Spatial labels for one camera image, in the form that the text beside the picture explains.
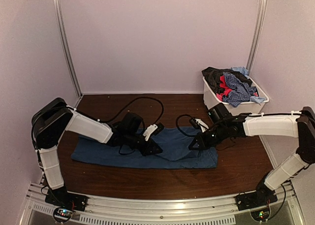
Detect red garment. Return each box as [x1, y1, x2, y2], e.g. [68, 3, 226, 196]
[216, 75, 232, 101]

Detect white plastic laundry bin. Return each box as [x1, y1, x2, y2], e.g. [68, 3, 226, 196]
[202, 76, 270, 117]

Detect black camera cable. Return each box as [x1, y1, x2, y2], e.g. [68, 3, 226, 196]
[108, 96, 165, 129]
[176, 114, 202, 137]

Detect blue polo shirt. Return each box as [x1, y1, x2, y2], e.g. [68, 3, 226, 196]
[71, 128, 218, 169]

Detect front aluminium rail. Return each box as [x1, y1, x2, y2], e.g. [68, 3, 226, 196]
[17, 183, 305, 225]

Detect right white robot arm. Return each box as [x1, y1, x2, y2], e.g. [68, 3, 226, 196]
[189, 103, 315, 206]

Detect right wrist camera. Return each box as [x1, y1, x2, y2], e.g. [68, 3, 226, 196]
[189, 118, 209, 132]

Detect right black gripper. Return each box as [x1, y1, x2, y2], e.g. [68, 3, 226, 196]
[189, 124, 228, 152]

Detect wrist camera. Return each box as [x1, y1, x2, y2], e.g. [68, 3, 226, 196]
[142, 123, 164, 141]
[189, 118, 209, 132]

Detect right black camera cable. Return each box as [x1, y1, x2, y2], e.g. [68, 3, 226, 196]
[176, 114, 202, 137]

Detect light blue garment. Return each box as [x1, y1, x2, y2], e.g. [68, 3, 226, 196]
[230, 66, 249, 76]

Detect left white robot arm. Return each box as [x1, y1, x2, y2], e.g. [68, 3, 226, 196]
[31, 97, 163, 207]

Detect right aluminium corner post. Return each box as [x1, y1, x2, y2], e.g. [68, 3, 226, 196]
[246, 0, 268, 72]

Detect black garment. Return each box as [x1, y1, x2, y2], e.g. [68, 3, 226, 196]
[201, 67, 252, 94]

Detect blue checkered shirt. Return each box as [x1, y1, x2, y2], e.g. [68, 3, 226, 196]
[223, 72, 257, 107]

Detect left black camera cable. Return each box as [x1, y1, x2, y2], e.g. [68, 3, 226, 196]
[108, 96, 165, 129]

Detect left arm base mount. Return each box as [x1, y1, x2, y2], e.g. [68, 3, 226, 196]
[45, 185, 88, 212]

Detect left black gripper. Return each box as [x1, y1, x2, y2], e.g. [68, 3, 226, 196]
[125, 131, 162, 157]

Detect left aluminium corner post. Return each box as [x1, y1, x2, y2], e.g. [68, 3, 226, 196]
[53, 0, 83, 98]

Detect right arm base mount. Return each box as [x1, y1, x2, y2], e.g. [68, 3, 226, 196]
[235, 182, 278, 211]

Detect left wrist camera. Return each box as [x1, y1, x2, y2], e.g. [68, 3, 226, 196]
[142, 123, 164, 141]

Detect aluminium corner post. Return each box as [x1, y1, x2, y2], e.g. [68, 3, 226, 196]
[53, 0, 83, 98]
[246, 0, 268, 72]

